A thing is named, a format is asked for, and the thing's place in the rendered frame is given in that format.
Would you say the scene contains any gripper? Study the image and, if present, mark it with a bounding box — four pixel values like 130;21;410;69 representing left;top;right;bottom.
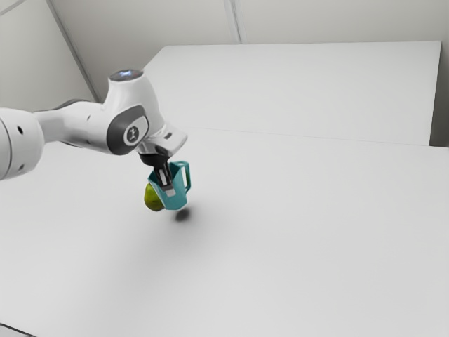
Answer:
138;151;177;198

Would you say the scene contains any teal faceted mug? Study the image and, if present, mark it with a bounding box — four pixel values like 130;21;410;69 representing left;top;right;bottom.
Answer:
147;160;193;212

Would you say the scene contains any green pear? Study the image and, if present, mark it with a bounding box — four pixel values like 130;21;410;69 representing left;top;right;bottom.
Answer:
144;183;166;213

